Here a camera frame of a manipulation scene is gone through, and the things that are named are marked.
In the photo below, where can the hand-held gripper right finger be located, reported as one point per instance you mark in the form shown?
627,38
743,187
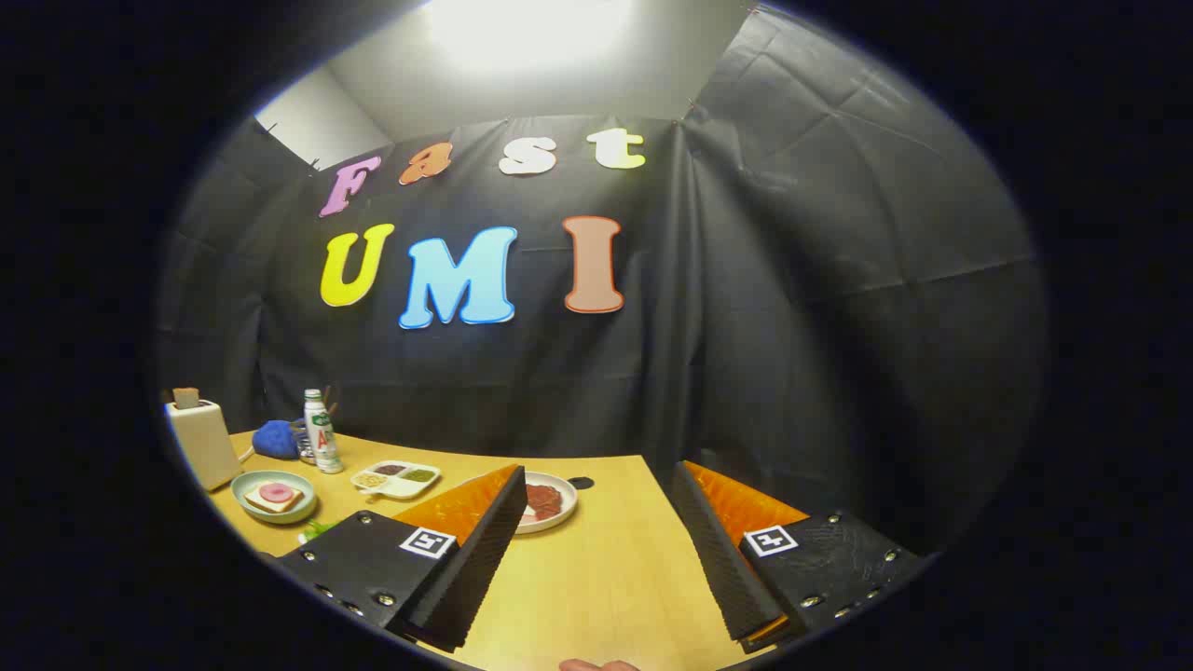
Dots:
718,559

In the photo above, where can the white bowl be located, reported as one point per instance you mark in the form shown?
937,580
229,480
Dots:
567,508

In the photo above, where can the green plate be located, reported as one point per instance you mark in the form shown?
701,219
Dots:
244,500

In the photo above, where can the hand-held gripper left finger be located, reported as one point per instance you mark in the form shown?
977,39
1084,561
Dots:
485,559

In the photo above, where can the white divided dish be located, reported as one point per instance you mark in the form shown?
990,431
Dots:
396,480

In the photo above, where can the red meat pieces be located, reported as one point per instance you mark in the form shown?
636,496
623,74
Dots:
543,501

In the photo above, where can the white bread slice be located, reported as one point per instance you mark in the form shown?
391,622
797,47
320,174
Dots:
266,504

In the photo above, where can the black table grommet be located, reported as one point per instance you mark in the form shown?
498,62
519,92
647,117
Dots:
580,483

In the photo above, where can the white toaster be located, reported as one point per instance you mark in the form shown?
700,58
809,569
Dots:
200,443

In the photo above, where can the toasted bread slice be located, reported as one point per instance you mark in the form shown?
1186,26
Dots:
185,398

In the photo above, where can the pink ham slice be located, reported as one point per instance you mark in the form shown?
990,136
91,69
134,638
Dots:
264,492

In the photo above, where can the blue cloth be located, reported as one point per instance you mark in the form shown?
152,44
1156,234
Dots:
275,440

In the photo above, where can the black backdrop cloth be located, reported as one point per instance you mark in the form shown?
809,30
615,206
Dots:
792,326

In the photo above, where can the green lettuce leaf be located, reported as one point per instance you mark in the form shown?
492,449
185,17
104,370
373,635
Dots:
317,532

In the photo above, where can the white drink bottle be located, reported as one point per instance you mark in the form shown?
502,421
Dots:
323,433

